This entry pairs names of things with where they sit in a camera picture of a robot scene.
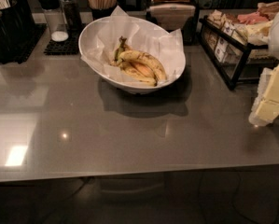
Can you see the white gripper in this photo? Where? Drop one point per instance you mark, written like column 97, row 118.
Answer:
column 267, row 107

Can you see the yellow spotted banana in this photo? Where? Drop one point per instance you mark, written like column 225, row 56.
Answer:
column 136, row 56

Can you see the white paper bowl liner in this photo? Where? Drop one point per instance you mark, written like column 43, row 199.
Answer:
column 151, row 38

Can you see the lower yellow banana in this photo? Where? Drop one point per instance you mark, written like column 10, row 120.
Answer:
column 130, row 71

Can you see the middle orange-yellow banana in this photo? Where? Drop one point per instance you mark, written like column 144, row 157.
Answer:
column 143, row 69

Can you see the white oval bowl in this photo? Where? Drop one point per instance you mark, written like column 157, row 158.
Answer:
column 98, row 47

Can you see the napkin dispenser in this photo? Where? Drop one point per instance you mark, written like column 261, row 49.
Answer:
column 173, row 16

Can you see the dark glass shaker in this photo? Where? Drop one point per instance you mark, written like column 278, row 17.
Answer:
column 72, row 15

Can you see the large black rubber mat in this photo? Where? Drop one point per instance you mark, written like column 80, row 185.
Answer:
column 24, row 50

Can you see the glass sugar shaker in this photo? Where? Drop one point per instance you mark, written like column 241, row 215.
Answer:
column 54, row 17

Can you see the black condiment caddy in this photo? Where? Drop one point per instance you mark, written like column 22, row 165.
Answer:
column 16, row 24

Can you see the black wire tea rack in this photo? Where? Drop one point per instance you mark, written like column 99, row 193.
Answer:
column 237, row 44

